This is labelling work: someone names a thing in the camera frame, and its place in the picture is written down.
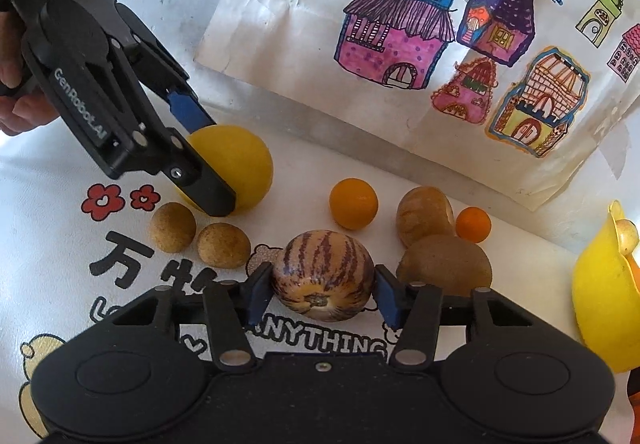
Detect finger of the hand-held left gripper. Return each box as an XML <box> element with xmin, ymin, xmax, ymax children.
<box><xmin>115</xmin><ymin>4</ymin><xmax>221</xmax><ymax>135</ymax></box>
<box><xmin>106</xmin><ymin>40</ymin><xmax>237</xmax><ymax>218</ymax></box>

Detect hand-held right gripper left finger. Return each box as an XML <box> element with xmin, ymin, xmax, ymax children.
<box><xmin>107</xmin><ymin>264</ymin><xmax>275</xmax><ymax>371</ymax></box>

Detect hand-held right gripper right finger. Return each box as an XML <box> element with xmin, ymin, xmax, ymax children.
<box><xmin>374</xmin><ymin>264</ymin><xmax>538</xmax><ymax>371</ymax></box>

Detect yellow lemon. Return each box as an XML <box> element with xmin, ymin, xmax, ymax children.
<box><xmin>172</xmin><ymin>124</ymin><xmax>274</xmax><ymax>213</ymax></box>

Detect brown longan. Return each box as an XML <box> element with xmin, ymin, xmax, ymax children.
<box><xmin>150</xmin><ymin>202</ymin><xmax>197</xmax><ymax>253</ymax></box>
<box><xmin>197</xmin><ymin>222</ymin><xmax>251</xmax><ymax>269</ymax></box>

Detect brown kiwi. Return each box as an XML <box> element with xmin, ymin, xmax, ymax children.
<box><xmin>396</xmin><ymin>235</ymin><xmax>493</xmax><ymax>299</ymax></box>

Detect purple striped pepino melon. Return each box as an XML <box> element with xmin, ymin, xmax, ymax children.
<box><xmin>271</xmin><ymin>230</ymin><xmax>375</xmax><ymax>323</ymax></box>

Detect tan oval fruit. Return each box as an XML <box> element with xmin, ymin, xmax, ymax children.
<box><xmin>396</xmin><ymin>186</ymin><xmax>456</xmax><ymax>248</ymax></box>

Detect person's left hand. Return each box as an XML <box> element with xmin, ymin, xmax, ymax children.
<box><xmin>0</xmin><ymin>10</ymin><xmax>61</xmax><ymax>137</ymax></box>

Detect small orange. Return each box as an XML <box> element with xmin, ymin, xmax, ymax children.
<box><xmin>455</xmin><ymin>207</ymin><xmax>492</xmax><ymax>243</ymax></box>

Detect white printed tablecloth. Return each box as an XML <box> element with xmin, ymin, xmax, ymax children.
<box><xmin>0</xmin><ymin>119</ymin><xmax>591</xmax><ymax>430</ymax></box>

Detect colourful house drawing paper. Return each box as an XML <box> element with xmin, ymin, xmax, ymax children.
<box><xmin>192</xmin><ymin>0</ymin><xmax>640</xmax><ymax>212</ymax></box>

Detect yellow plastic bowl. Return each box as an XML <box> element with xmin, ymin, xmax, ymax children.
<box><xmin>571</xmin><ymin>201</ymin><xmax>640</xmax><ymax>375</ymax></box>

